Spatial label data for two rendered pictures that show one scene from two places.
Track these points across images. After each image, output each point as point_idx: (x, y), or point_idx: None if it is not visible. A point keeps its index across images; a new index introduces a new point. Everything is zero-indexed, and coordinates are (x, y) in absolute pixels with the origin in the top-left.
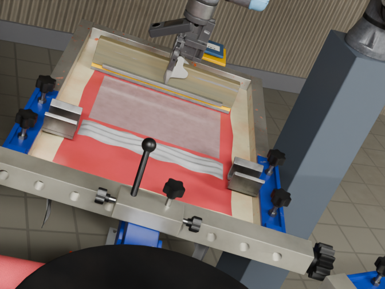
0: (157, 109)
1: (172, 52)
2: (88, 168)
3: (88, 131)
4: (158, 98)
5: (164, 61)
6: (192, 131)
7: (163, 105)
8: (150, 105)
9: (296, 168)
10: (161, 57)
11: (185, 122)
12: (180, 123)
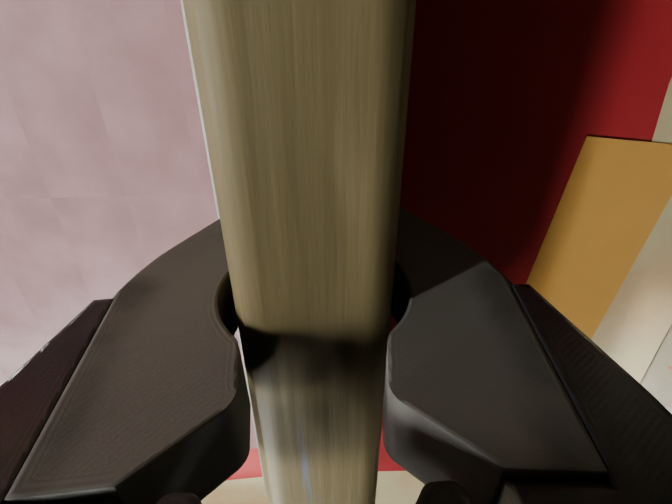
0: (26, 178)
1: (398, 401)
2: None
3: None
4: (183, 167)
5: (228, 259)
6: (4, 368)
7: (122, 210)
8: (35, 129)
9: None
10: (267, 215)
11: (51, 338)
12: (15, 317)
